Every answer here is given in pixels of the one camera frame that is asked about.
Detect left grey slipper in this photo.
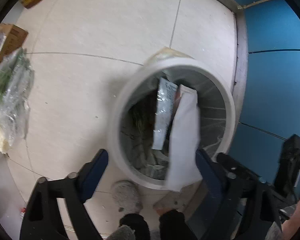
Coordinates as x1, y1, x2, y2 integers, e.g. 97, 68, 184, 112
111, 180, 143, 215

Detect red white snack bag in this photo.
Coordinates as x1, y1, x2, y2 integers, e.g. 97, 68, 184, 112
152, 77, 178, 150

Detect white trash bin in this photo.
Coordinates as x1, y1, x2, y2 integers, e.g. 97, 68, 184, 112
108, 47, 236, 190

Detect blue kitchen cabinets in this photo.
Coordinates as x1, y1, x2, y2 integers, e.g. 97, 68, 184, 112
229, 0, 300, 182

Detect brown cardboard box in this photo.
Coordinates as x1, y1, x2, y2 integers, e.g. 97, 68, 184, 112
0, 23, 28, 62

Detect plastic bag with vegetables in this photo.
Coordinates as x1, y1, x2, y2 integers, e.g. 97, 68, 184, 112
0, 48, 34, 154

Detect white tissue paper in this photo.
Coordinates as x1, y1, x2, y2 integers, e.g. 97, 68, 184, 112
165, 85, 202, 192

